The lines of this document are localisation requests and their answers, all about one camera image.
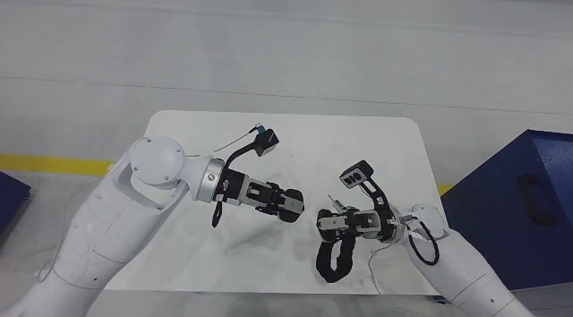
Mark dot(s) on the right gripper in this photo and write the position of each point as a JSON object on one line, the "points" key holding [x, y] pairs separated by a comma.
{"points": [[380, 224]]}

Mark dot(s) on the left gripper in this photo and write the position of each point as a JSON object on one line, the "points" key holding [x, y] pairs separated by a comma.
{"points": [[233, 186]]}

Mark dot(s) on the black looped lock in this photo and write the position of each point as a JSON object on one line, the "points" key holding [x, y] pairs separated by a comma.
{"points": [[336, 263]]}

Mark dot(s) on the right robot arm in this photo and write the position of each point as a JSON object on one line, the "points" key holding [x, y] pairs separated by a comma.
{"points": [[461, 272]]}

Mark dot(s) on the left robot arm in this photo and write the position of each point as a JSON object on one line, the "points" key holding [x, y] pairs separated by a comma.
{"points": [[112, 218]]}

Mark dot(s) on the large blue cabinet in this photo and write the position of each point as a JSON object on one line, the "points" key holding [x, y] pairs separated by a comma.
{"points": [[506, 209]]}

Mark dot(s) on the small blue cabinet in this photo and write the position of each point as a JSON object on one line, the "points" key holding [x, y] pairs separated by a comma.
{"points": [[11, 198]]}

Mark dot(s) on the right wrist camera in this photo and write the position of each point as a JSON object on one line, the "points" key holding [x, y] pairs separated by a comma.
{"points": [[356, 174]]}

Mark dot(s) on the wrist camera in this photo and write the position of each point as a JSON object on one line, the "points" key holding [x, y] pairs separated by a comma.
{"points": [[356, 174], [267, 141]]}

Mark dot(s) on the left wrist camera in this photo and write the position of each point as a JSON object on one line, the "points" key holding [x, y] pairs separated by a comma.
{"points": [[267, 141]]}

